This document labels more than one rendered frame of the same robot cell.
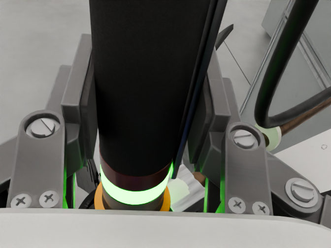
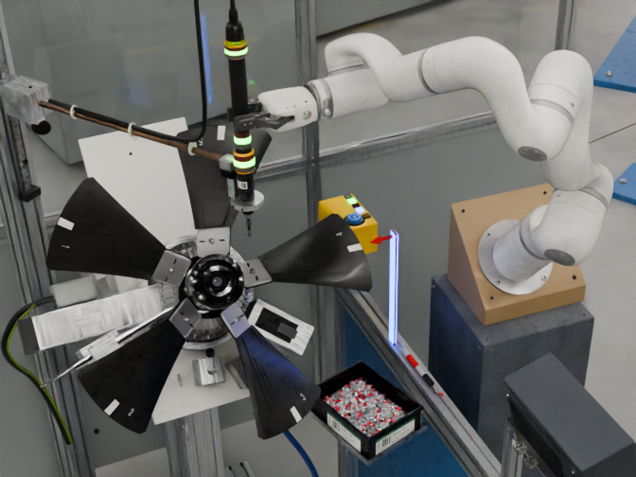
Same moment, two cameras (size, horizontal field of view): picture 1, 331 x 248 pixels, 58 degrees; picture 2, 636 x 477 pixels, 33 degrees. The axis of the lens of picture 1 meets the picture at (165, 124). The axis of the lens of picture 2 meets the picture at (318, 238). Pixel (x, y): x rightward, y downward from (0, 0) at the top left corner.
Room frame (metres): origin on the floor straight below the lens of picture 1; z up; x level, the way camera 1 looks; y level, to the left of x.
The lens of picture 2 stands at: (0.36, 1.93, 2.58)
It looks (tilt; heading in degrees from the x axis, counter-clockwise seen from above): 34 degrees down; 257
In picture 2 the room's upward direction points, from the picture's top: 2 degrees counter-clockwise
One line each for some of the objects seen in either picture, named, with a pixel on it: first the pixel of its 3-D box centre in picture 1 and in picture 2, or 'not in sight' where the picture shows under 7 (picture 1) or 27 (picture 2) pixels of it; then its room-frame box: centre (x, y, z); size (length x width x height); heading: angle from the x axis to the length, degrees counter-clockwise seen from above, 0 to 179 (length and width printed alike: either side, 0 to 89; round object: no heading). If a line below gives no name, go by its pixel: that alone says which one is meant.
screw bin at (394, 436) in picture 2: not in sight; (364, 409); (-0.14, 0.15, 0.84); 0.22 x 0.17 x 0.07; 115
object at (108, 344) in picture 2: not in sight; (104, 348); (0.42, 0.06, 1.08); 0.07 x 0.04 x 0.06; 20
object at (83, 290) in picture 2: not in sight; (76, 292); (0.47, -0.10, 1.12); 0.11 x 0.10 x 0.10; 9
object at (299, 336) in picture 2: not in sight; (273, 328); (0.04, -0.03, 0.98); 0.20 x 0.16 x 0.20; 99
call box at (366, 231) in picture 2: not in sight; (347, 227); (-0.23, -0.34, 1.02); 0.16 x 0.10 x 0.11; 99
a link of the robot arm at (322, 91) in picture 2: not in sight; (318, 100); (-0.09, -0.02, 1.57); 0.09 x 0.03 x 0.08; 99
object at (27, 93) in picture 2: not in sight; (25, 98); (0.52, -0.44, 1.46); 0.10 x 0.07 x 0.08; 134
